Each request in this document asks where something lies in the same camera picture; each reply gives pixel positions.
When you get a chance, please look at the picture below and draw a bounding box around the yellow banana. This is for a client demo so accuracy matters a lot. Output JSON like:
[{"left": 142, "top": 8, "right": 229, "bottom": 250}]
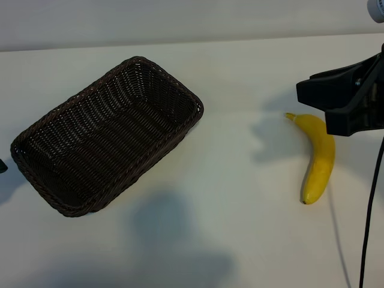
[{"left": 284, "top": 112, "right": 336, "bottom": 206}]

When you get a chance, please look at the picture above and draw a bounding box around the dark brown wicker basket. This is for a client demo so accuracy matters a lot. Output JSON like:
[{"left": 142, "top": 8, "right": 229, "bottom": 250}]
[{"left": 10, "top": 55, "right": 205, "bottom": 218}]

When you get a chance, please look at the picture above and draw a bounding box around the white cylindrical connector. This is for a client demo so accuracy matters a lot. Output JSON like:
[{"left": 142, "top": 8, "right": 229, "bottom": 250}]
[{"left": 367, "top": 0, "right": 384, "bottom": 23}]

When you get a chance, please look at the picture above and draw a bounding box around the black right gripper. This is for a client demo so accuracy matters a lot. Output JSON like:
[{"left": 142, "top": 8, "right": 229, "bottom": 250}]
[{"left": 296, "top": 55, "right": 384, "bottom": 137}]

